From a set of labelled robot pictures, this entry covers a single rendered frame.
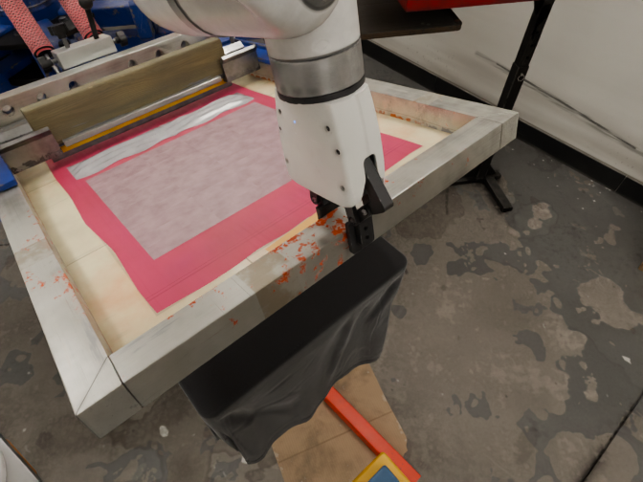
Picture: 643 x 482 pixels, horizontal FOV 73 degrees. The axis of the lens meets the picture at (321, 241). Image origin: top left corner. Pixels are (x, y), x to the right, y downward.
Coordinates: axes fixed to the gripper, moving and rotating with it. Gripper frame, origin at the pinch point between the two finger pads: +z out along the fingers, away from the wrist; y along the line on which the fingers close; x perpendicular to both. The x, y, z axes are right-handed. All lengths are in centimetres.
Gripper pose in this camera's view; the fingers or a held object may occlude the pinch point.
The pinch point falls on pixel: (344, 224)
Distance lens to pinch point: 46.1
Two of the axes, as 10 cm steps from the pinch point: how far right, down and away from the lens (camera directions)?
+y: 6.3, 4.1, -6.6
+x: 7.6, -5.1, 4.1
